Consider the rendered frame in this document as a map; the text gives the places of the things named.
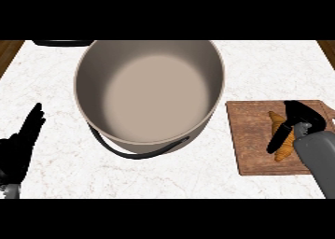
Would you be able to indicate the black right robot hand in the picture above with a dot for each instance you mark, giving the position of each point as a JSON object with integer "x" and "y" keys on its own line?
{"x": 302, "y": 115}

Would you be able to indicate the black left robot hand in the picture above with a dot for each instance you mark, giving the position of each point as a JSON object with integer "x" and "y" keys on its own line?
{"x": 18, "y": 146}

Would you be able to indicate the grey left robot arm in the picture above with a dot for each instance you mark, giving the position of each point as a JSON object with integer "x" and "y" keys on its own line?
{"x": 10, "y": 191}

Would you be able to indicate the golden croissant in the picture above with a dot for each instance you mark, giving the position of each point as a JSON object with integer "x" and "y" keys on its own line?
{"x": 283, "y": 146}

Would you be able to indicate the brown wooden cutting board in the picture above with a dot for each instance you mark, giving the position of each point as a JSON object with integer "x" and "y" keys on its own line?
{"x": 257, "y": 146}

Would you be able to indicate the large beige pot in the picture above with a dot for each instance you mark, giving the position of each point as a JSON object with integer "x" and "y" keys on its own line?
{"x": 149, "y": 93}

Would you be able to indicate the dark rounded appliance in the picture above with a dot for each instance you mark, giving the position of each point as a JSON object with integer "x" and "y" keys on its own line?
{"x": 61, "y": 43}

